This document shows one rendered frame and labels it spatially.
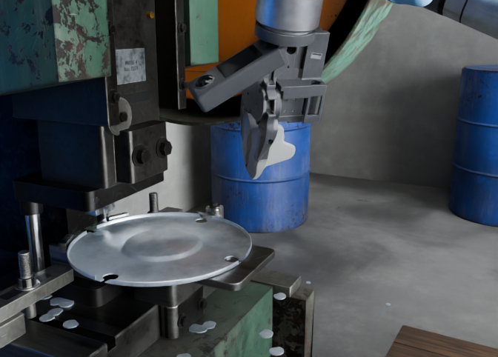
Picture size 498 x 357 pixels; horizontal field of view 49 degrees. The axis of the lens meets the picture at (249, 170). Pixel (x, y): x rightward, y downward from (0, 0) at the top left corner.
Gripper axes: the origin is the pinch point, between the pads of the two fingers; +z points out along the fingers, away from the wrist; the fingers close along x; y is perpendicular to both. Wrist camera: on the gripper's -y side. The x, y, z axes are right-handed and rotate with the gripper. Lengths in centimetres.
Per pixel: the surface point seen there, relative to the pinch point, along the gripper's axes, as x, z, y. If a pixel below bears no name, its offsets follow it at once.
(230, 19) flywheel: 49, -5, 14
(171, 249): 6.2, 17.6, -8.4
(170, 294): 1.4, 22.4, -9.5
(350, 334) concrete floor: 56, 118, 76
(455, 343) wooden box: 8, 65, 67
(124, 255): 7.4, 18.7, -15.5
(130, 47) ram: 22.5, -8.9, -11.9
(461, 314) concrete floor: 52, 117, 126
